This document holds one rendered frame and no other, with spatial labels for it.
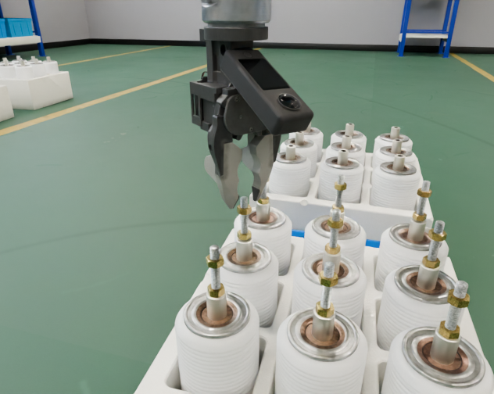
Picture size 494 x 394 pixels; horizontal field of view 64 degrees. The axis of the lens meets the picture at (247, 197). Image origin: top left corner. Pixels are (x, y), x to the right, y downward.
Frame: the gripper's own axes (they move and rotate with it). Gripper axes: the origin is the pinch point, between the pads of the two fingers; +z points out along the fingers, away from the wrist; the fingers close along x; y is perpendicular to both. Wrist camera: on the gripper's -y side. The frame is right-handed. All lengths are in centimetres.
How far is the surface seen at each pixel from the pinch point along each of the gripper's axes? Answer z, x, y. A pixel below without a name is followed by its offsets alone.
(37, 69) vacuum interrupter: 13, -19, 252
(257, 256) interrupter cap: 9.4, -1.5, -0.5
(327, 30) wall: 6, -455, 424
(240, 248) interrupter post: 7.6, 1.0, 0.2
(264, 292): 12.6, 0.0, -4.1
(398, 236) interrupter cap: 9.2, -21.8, -8.7
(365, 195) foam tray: 16.6, -43.2, 13.8
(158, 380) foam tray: 16.7, 16.3, -5.3
